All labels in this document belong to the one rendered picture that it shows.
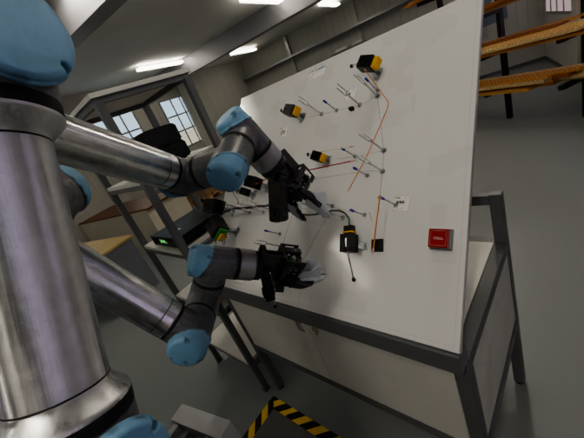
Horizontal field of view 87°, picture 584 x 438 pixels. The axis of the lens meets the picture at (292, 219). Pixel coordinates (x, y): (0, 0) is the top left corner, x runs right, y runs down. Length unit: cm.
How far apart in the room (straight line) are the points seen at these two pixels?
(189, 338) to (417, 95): 94
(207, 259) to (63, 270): 40
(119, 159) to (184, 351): 36
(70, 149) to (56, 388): 33
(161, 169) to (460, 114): 80
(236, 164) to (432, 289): 61
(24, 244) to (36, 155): 8
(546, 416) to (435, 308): 104
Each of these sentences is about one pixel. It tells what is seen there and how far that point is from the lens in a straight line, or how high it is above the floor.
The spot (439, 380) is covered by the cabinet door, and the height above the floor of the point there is 69.
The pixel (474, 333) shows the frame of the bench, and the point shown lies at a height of 80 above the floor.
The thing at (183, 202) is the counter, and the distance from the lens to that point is 559.
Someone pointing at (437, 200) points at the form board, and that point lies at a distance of 96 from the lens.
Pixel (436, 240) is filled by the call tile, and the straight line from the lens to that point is 90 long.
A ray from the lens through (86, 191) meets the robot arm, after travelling 81.
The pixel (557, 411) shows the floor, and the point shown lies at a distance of 190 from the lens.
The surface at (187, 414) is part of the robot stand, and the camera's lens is 72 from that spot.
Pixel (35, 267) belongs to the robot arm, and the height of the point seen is 153.
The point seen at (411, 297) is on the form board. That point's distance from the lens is 95.
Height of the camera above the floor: 158
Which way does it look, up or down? 22 degrees down
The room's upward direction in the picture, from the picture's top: 23 degrees counter-clockwise
